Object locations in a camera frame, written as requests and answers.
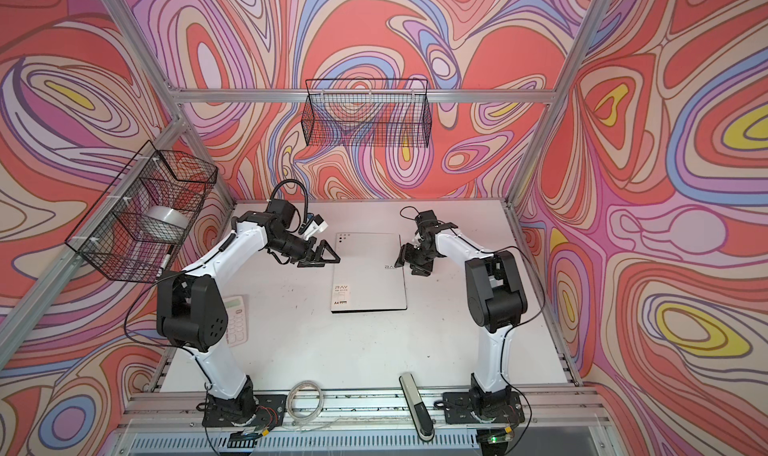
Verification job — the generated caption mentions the aluminium frame rail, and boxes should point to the aluminium frame rail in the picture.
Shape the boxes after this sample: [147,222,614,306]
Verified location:
[105,386,627,455]

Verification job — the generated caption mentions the white and black stapler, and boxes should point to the white and black stapler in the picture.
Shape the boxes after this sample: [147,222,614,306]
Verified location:
[399,372,435,443]

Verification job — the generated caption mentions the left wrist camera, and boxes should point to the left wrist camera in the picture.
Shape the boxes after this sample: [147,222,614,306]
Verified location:
[302,214,328,240]

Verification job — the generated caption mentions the marker pen in basket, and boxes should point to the marker pen in basket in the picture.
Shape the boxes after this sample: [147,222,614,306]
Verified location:
[156,245,175,278]

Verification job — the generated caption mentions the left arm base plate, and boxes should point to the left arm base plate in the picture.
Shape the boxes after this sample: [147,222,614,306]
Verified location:
[196,392,286,428]

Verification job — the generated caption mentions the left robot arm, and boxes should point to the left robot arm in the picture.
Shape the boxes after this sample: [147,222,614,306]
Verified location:
[156,178,341,426]

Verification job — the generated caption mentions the rear black wire basket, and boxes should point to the rear black wire basket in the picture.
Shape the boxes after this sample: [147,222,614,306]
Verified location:
[301,78,432,148]

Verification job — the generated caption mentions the white and black file folder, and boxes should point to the white and black file folder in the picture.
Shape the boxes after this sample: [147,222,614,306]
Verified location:
[330,232,408,313]

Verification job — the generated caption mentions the silver tape roll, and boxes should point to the silver tape roll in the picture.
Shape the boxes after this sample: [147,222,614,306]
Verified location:
[145,205,189,230]

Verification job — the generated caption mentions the left black wire basket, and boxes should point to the left black wire basket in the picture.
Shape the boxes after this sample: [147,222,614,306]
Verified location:
[65,142,218,282]

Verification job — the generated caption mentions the black wire basket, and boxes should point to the black wire basket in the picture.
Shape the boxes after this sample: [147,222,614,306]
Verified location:
[65,142,218,282]
[301,78,432,148]

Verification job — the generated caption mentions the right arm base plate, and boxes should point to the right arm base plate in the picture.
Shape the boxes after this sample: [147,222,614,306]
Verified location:
[441,389,526,427]

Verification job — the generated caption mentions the pink white calculator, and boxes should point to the pink white calculator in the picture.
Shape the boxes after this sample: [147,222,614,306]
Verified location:
[224,295,248,347]

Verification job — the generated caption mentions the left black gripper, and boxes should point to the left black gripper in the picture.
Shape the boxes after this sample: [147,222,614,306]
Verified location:
[269,233,340,267]

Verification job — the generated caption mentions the white coiled cable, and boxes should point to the white coiled cable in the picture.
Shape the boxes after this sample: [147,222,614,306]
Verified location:
[285,380,326,422]

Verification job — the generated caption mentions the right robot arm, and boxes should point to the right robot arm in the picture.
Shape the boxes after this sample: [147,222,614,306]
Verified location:
[395,210,528,426]

